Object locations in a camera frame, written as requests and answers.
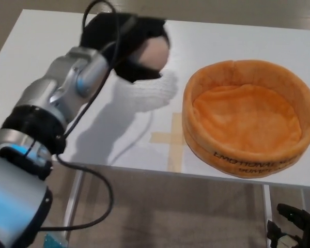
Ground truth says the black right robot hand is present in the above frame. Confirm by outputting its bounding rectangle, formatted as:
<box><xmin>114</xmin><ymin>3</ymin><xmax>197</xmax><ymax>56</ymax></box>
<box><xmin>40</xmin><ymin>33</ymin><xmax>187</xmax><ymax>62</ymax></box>
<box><xmin>266</xmin><ymin>203</ymin><xmax>310</xmax><ymax>248</ymax></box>

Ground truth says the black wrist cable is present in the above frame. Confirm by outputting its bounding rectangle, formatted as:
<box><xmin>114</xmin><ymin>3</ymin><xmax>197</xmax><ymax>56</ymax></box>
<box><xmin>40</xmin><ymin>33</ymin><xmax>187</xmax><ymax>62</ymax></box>
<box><xmin>38</xmin><ymin>0</ymin><xmax>137</xmax><ymax>231</ymax></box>

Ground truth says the pink round plush toy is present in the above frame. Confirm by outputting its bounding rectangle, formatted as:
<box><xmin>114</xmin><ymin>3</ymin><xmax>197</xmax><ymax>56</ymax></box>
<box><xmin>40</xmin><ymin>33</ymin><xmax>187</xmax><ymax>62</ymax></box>
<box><xmin>140</xmin><ymin>36</ymin><xmax>170</xmax><ymax>71</ymax></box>

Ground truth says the white upright table leg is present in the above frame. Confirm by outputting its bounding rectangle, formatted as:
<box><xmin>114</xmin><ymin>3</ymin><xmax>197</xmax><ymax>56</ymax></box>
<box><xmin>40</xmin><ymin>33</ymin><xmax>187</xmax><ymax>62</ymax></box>
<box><xmin>63</xmin><ymin>170</ymin><xmax>84</xmax><ymax>235</ymax></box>
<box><xmin>262</xmin><ymin>184</ymin><xmax>272</xmax><ymax>223</ymax></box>

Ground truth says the beige tape cross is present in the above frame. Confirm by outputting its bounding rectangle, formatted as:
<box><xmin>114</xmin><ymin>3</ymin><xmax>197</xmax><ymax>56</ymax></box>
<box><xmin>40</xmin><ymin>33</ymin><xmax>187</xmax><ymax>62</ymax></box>
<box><xmin>150</xmin><ymin>113</ymin><xmax>185</xmax><ymax>173</ymax></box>

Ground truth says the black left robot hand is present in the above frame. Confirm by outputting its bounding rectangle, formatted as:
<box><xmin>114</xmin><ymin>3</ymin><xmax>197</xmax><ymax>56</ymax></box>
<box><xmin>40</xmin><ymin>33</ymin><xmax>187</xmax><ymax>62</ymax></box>
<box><xmin>79</xmin><ymin>12</ymin><xmax>179</xmax><ymax>113</ymax></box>

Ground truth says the orange plush round plate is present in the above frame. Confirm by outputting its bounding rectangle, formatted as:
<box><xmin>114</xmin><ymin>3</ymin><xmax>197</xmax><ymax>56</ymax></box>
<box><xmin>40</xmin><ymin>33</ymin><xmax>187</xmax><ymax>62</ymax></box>
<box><xmin>183</xmin><ymin>59</ymin><xmax>310</xmax><ymax>180</ymax></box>

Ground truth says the teal patterned piece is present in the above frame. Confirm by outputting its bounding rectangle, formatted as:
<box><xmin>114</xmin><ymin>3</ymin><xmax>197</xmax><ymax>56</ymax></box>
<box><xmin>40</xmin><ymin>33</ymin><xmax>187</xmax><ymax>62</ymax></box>
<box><xmin>44</xmin><ymin>233</ymin><xmax>68</xmax><ymax>248</ymax></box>

